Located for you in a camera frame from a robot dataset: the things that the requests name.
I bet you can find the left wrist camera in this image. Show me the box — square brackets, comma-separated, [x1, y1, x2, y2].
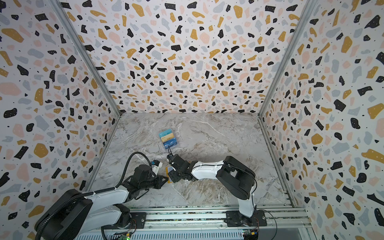
[151, 160, 163, 176]

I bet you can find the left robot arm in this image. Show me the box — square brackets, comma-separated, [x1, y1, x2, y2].
[35, 163, 169, 240]

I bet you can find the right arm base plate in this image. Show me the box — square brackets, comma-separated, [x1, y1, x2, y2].
[224, 210, 267, 227]

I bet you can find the black corrugated cable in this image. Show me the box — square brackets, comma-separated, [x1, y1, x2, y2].
[34, 151, 153, 240]

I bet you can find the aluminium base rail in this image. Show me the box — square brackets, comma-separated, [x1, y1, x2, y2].
[71, 205, 313, 238]

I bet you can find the white ventilation grille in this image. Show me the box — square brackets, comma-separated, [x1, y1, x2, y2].
[74, 229, 246, 240]

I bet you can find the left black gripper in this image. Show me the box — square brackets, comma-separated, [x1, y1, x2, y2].
[140, 173, 170, 191]

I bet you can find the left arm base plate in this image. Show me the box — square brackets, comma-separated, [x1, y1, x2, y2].
[104, 212, 147, 231]

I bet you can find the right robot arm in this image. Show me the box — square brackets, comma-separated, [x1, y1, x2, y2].
[167, 154, 258, 218]

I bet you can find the yellow card holder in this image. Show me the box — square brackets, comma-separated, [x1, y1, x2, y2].
[166, 166, 175, 184]

